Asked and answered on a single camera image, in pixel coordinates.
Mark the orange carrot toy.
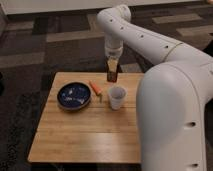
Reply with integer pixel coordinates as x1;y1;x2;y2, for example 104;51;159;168
89;81;103;103

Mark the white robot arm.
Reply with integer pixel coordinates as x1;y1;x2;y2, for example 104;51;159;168
97;4;213;171

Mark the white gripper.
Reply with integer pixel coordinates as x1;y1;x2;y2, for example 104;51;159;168
105;47;123;77

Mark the dark blue bowl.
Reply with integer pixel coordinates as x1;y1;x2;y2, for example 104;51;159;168
57;82;91;111

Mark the white ceramic cup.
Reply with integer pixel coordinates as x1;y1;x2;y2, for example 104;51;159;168
108;86;127;110

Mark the wooden table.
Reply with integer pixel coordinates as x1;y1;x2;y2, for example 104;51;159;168
28;72;143;164

